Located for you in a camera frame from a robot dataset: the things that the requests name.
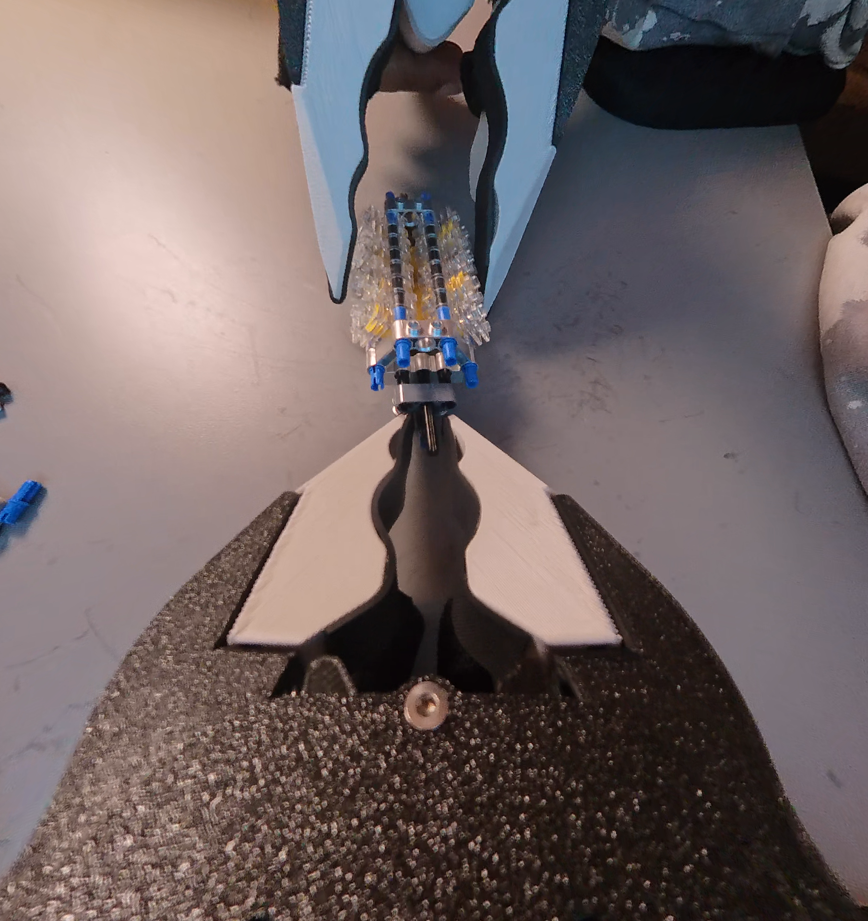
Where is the pile of mixed toy parts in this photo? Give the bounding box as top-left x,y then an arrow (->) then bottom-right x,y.
0,363 -> 48,554

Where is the dark grey toy beam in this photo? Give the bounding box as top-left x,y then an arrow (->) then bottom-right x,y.
389,381 -> 458,418

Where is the person's right forearm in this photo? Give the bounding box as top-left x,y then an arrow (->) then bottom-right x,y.
581,0 -> 868,132

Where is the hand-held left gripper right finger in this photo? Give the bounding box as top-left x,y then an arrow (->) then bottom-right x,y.
450,421 -> 627,654

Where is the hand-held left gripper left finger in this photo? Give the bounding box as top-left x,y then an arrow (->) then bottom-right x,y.
225,419 -> 413,654

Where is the transparent toy engine block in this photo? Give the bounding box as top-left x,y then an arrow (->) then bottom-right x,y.
347,189 -> 494,456

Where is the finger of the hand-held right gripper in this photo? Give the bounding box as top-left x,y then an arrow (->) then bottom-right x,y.
461,0 -> 571,308
292,0 -> 407,305

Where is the person's right hand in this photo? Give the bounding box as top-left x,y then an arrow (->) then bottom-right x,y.
382,39 -> 469,99

